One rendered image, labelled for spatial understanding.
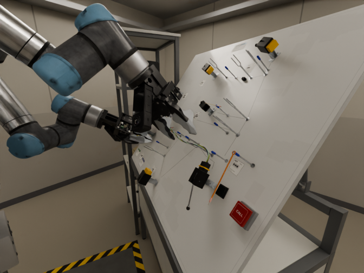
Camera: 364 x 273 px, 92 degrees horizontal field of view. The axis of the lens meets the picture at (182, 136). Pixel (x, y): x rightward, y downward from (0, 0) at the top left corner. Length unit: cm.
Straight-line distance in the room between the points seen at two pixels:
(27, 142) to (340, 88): 87
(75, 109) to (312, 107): 75
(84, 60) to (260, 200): 54
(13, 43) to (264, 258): 101
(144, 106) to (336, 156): 260
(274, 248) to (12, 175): 285
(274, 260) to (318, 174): 211
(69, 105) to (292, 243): 104
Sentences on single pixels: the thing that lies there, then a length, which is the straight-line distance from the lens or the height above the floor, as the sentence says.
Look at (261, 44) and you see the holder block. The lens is 83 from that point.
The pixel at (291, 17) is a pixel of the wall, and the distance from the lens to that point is 288.
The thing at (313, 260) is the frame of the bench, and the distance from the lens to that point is 98.
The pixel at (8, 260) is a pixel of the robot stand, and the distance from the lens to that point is 66.
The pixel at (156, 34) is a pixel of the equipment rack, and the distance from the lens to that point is 158.
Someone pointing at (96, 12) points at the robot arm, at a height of 159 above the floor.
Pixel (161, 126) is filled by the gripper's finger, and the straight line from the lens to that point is 51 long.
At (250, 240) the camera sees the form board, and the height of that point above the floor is 106.
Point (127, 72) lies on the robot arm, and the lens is 43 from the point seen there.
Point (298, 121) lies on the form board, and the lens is 62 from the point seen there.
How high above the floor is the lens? 146
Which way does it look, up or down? 17 degrees down
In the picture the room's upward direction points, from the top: straight up
